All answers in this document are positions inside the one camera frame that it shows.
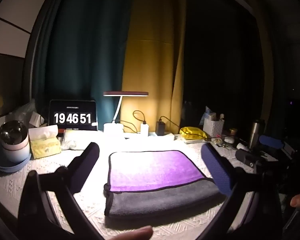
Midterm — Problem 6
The white plastic packet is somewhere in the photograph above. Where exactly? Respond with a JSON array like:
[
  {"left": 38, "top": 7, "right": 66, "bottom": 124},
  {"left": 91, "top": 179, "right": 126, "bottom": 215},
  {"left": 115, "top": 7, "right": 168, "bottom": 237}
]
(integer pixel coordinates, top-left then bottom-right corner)
[{"left": 61, "top": 129, "right": 91, "bottom": 151}]

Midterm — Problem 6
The white desk lamp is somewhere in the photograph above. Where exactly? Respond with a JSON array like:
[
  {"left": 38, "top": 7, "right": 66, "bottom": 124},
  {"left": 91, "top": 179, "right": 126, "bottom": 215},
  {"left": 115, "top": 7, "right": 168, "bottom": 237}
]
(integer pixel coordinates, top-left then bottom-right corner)
[{"left": 103, "top": 91, "right": 149, "bottom": 133}]

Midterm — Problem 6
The black adapter cable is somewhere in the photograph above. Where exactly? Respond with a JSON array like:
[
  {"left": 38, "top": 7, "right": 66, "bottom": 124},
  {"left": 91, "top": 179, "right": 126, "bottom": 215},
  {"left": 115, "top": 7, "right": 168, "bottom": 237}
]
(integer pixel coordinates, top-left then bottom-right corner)
[{"left": 159, "top": 116, "right": 183, "bottom": 131}]

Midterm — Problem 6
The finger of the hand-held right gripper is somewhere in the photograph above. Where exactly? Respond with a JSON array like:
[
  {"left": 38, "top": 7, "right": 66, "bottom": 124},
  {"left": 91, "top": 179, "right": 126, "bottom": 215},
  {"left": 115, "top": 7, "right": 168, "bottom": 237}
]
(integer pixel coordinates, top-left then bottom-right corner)
[{"left": 258, "top": 134, "right": 285, "bottom": 151}]

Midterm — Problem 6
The black power adapter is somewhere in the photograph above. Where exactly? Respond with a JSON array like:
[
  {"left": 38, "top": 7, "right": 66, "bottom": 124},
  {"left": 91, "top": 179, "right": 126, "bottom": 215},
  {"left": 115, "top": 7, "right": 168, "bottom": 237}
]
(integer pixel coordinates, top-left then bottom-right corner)
[{"left": 156, "top": 121, "right": 166, "bottom": 136}]

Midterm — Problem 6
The small white box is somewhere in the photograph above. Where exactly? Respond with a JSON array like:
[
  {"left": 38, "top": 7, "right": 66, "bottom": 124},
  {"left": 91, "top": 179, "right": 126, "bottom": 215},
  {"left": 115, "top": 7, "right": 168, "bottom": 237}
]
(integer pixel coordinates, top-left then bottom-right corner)
[{"left": 29, "top": 111, "right": 45, "bottom": 128}]

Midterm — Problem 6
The yellow bag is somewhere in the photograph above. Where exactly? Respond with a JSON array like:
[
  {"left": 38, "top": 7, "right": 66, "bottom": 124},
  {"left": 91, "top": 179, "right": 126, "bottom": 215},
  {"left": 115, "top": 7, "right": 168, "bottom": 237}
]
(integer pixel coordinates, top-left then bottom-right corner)
[{"left": 179, "top": 126, "right": 208, "bottom": 140}]

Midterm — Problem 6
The white cup with dark lid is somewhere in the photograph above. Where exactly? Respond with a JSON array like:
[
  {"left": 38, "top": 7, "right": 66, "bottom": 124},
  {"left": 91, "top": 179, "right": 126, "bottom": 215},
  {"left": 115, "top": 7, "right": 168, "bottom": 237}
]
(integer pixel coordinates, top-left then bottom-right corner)
[{"left": 0, "top": 120, "right": 31, "bottom": 166}]

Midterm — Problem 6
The black charger cable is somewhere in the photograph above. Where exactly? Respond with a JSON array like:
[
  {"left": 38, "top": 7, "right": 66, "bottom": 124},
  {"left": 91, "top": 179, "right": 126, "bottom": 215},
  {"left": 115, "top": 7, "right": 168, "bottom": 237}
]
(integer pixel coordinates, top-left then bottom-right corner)
[{"left": 120, "top": 110, "right": 148, "bottom": 133}]

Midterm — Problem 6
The clear plastic bag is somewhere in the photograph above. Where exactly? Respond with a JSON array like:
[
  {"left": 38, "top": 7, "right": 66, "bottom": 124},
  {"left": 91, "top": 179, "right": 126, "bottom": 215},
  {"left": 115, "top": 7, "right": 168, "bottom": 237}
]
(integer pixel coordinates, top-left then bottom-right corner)
[{"left": 7, "top": 100, "right": 38, "bottom": 126}]

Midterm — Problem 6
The black tablet with clock display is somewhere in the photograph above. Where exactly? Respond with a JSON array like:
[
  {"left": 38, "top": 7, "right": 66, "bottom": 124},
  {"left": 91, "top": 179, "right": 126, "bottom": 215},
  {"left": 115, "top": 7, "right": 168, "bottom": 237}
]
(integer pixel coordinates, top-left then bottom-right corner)
[{"left": 49, "top": 99, "right": 99, "bottom": 132}]

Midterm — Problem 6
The yellow tissue pack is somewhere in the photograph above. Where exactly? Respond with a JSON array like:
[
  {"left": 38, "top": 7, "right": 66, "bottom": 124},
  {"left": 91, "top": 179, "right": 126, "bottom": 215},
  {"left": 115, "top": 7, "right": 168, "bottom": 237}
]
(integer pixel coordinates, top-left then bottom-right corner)
[{"left": 28, "top": 125, "right": 62, "bottom": 159}]

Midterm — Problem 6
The teal curtain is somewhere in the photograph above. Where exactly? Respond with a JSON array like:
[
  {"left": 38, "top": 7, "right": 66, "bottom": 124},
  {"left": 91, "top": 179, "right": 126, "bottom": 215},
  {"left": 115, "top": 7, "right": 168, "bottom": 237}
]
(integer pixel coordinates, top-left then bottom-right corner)
[{"left": 34, "top": 0, "right": 141, "bottom": 131}]

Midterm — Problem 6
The white woven basket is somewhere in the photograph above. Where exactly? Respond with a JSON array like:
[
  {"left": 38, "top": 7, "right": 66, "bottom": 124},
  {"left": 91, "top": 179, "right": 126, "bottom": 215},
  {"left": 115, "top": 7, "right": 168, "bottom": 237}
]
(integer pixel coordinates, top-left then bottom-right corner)
[{"left": 203, "top": 117, "right": 224, "bottom": 138}]

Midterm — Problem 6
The purple and grey towel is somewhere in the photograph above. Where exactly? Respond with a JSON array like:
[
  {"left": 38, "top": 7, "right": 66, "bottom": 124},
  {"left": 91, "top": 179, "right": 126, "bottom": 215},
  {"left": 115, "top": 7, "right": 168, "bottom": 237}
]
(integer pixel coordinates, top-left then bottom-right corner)
[{"left": 104, "top": 150, "right": 227, "bottom": 218}]

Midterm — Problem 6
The white power strip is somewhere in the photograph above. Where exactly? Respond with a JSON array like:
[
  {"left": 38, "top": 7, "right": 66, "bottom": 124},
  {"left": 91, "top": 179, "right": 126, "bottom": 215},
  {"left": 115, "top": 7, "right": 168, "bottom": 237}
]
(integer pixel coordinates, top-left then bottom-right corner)
[{"left": 124, "top": 131, "right": 176, "bottom": 142}]

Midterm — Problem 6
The steel thermos bottle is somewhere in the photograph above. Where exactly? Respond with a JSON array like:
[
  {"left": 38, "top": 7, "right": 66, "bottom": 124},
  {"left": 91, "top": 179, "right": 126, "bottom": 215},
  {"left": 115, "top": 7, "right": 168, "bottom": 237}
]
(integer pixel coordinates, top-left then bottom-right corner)
[{"left": 248, "top": 119, "right": 266, "bottom": 149}]

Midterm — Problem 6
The person's right hand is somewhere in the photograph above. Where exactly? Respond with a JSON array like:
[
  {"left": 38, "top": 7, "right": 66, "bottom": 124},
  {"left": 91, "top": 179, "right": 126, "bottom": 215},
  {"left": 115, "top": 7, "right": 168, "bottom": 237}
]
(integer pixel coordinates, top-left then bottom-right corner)
[{"left": 290, "top": 191, "right": 300, "bottom": 208}]

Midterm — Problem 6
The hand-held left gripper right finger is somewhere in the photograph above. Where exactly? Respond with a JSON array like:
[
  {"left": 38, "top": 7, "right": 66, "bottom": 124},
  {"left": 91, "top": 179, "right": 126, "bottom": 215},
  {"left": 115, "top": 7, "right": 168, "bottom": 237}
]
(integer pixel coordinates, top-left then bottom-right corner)
[{"left": 197, "top": 142, "right": 263, "bottom": 240}]

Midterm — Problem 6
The white lace tablecloth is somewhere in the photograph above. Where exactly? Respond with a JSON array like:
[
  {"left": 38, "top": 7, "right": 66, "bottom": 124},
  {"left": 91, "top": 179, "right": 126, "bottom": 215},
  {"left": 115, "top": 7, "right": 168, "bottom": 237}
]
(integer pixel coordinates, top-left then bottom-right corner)
[{"left": 0, "top": 132, "right": 268, "bottom": 240}]

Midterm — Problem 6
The blue round dish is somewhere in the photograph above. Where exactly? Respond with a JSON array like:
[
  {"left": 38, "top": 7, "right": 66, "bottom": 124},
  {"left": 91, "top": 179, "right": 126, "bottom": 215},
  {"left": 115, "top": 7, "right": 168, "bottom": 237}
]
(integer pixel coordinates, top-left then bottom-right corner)
[{"left": 0, "top": 144, "right": 32, "bottom": 174}]

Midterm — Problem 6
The person's left hand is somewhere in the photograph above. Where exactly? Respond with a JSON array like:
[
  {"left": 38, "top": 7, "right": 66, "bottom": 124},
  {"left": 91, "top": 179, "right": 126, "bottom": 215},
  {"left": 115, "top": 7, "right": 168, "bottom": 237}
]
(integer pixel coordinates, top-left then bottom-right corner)
[{"left": 109, "top": 225, "right": 153, "bottom": 240}]

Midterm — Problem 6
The yellow curtain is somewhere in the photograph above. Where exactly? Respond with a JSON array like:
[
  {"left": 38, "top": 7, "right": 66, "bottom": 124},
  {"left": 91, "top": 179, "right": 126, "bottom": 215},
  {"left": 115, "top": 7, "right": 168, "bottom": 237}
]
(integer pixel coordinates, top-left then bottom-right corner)
[{"left": 120, "top": 0, "right": 187, "bottom": 133}]

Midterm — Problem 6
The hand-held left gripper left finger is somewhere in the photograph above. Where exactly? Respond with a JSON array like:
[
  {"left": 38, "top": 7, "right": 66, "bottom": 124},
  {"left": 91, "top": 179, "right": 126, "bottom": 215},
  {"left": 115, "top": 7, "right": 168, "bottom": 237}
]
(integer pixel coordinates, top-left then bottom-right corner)
[{"left": 17, "top": 142, "right": 108, "bottom": 240}]

